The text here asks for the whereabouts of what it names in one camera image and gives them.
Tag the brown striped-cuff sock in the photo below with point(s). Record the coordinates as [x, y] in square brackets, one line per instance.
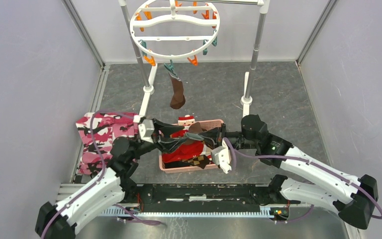
[178, 98]

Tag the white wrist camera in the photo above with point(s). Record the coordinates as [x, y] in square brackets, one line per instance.
[145, 128]
[220, 156]

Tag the red santa sock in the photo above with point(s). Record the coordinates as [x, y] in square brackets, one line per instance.
[197, 147]

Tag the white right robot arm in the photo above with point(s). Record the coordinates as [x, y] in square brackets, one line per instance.
[352, 198]

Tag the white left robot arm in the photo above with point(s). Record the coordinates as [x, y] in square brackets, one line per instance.
[66, 218]

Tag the argyle patterned sock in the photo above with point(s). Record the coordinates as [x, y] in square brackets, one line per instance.
[179, 159]

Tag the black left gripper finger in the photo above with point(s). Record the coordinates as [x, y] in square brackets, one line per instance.
[169, 145]
[165, 129]

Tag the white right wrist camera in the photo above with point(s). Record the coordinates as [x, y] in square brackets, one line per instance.
[220, 156]

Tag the pink plastic basket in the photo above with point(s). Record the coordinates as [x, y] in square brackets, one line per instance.
[208, 124]

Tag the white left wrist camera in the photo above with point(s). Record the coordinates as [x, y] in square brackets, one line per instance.
[145, 128]

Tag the teal front clip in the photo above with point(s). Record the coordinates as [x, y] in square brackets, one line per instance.
[169, 68]

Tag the pink camouflage folded garment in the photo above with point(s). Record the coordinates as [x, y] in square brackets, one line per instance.
[97, 136]

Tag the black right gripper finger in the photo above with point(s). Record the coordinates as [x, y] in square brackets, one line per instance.
[209, 142]
[199, 133]

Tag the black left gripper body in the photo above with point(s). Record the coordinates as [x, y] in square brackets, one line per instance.
[154, 138]

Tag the white round clip hanger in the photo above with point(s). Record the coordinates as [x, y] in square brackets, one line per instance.
[172, 30]

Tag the orange front clip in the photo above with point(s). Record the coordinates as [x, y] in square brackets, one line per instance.
[192, 58]

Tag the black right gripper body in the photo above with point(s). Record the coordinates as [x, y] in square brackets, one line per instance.
[229, 136]

